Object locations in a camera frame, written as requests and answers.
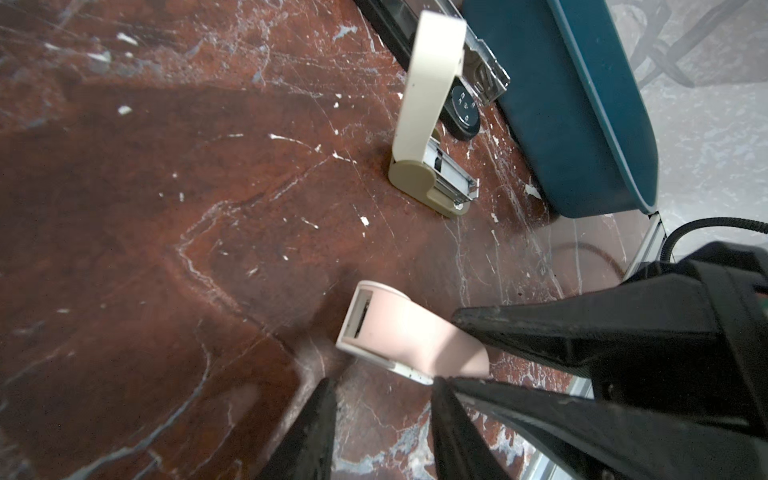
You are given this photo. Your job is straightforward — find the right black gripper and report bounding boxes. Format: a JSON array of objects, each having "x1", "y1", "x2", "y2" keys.
[{"x1": 446, "y1": 242, "x2": 767, "y2": 479}]

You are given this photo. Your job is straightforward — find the teal plastic tray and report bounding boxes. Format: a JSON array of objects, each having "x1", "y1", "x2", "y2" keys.
[{"x1": 462, "y1": 1, "x2": 658, "y2": 218}]

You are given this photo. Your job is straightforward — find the black stapler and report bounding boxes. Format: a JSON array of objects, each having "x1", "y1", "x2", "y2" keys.
[{"x1": 356, "y1": 1, "x2": 510, "y2": 141}]

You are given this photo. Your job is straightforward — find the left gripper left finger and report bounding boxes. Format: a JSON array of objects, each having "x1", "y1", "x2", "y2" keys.
[{"x1": 257, "y1": 378, "x2": 337, "y2": 479}]

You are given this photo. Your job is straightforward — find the beige stapler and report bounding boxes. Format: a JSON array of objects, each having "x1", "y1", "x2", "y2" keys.
[{"x1": 388, "y1": 10, "x2": 479, "y2": 218}]

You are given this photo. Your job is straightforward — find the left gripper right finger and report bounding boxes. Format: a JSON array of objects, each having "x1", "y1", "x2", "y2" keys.
[{"x1": 431, "y1": 377, "x2": 509, "y2": 480}]

